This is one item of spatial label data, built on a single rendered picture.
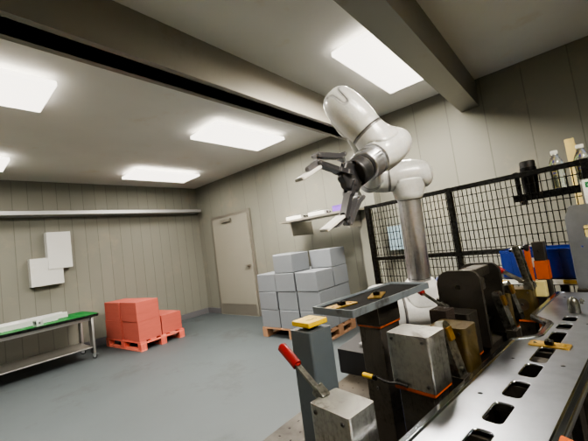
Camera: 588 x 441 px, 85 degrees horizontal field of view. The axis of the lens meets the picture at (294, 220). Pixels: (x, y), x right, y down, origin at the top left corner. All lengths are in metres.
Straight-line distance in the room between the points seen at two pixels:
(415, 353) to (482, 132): 3.91
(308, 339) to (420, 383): 0.25
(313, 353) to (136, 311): 5.10
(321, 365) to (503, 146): 3.93
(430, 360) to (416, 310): 0.82
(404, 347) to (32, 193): 6.65
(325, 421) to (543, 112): 4.16
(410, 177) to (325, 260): 3.27
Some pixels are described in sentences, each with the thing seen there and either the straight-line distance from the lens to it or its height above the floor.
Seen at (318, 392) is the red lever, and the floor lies 1.07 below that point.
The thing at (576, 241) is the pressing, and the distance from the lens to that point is 1.75.
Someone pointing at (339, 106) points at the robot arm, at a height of 1.71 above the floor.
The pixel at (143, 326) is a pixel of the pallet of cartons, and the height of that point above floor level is 0.36.
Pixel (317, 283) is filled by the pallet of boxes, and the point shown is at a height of 0.78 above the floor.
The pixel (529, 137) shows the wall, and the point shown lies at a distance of 4.43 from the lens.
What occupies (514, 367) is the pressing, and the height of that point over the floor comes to 1.00.
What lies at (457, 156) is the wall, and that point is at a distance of 4.52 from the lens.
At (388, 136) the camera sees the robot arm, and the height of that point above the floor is 1.60.
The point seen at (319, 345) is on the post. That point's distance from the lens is 0.77.
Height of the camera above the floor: 1.34
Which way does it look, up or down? 4 degrees up
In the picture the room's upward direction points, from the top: 8 degrees counter-clockwise
